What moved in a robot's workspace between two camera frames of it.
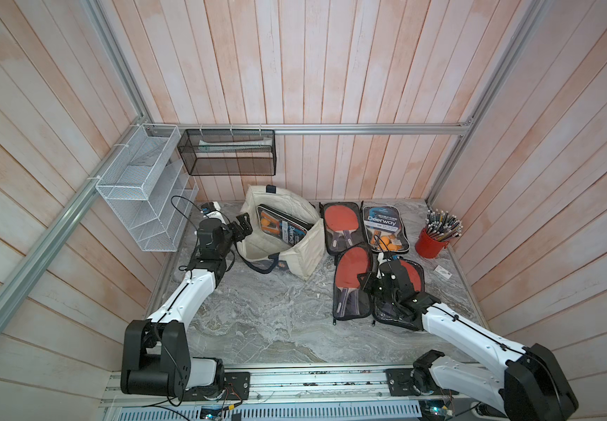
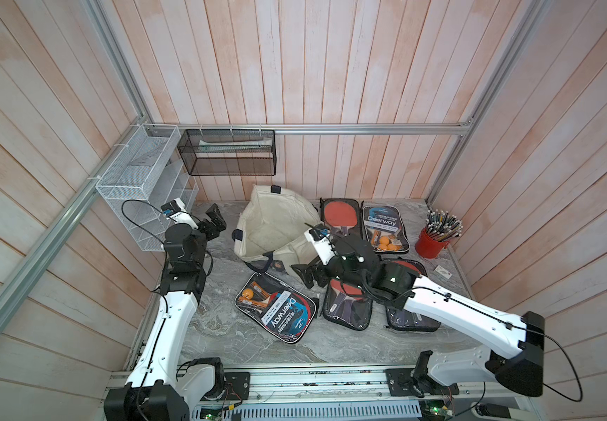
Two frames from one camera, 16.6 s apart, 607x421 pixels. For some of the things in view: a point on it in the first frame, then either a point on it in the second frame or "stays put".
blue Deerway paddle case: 384,229 stays put
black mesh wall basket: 229,152 stays put
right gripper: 371,278 -> 309,277
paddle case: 278,223 -> 275,305
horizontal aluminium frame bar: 369,127 stays put
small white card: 442,271 stays put
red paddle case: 345,225 stays put
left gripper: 240,235 -> 217,219
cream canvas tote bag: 303,258 stays put
